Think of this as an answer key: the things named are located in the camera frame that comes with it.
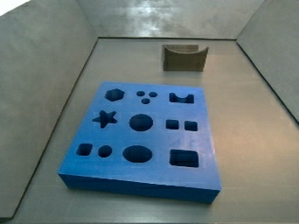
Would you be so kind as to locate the blue shape sorter board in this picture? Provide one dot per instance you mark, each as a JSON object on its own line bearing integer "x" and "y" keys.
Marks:
{"x": 143, "y": 143}

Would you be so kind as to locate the grey concave-top block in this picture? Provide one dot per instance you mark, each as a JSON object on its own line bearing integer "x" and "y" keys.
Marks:
{"x": 184, "y": 58}

